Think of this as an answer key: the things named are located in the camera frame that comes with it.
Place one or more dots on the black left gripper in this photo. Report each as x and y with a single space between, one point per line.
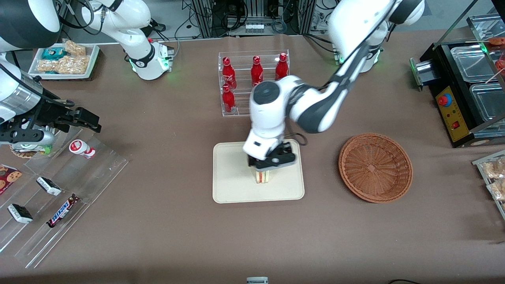
282 151

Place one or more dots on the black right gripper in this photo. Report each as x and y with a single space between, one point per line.
50 111

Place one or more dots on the triangle sandwich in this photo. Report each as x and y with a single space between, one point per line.
263 177

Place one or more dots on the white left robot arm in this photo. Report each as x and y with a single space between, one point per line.
315 110

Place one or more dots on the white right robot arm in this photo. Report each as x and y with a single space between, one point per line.
138 15

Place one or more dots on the cream rectangular tray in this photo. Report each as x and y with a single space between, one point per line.
232 181

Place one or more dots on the white snack tray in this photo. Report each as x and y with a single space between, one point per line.
92 59

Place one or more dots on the small woven basket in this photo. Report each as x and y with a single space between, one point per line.
23 152

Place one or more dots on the brown wicker basket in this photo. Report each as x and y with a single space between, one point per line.
375 169

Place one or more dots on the grey snack tray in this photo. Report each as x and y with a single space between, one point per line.
483 161

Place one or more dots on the white red yogurt bottle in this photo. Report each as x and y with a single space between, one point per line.
81 148

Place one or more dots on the large rice cracker pack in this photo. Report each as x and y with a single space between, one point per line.
74 65

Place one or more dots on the clear acrylic stepped display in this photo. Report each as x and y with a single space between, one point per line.
90 181

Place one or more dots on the clear acrylic bottle rack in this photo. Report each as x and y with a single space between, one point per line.
236 110

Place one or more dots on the small rice cracker pack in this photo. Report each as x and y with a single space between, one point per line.
75 47
48 66

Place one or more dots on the teal snack packet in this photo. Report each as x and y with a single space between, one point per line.
53 53

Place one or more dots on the black white snack bar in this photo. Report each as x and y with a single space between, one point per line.
49 186
20 213

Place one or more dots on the red cola bottle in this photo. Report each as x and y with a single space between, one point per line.
229 75
281 67
257 71
228 101

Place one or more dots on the snickers chocolate bar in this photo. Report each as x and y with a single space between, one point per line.
62 211

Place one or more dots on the red cookie pack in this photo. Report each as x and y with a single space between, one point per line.
8 177

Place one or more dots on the white device with label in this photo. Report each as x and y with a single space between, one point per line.
257 280

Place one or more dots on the white power strip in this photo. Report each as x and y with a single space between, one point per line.
254 28

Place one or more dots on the black food warmer appliance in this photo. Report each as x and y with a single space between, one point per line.
457 118

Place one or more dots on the clear wrapped pastry pack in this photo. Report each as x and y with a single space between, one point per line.
496 169
498 190

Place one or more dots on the orange food piece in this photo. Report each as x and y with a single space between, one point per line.
496 40

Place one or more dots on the aluminium equipment frame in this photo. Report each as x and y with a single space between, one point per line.
205 17

